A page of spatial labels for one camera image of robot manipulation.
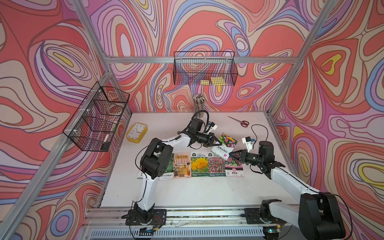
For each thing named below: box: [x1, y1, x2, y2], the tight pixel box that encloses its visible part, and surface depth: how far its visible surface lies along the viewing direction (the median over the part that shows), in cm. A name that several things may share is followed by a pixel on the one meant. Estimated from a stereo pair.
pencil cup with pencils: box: [193, 94, 205, 119], surface depth 107 cm
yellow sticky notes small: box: [200, 80, 210, 86], surface depth 84 cm
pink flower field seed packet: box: [208, 152, 227, 177], surface depth 92 cm
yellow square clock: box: [126, 122, 148, 144], surface depth 107 cm
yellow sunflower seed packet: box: [190, 151, 209, 177], surface depth 94 cm
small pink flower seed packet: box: [211, 132, 238, 161], surface depth 86 cm
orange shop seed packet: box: [173, 152, 192, 179], surface depth 93 cm
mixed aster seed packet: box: [225, 156, 245, 177], surface depth 92 cm
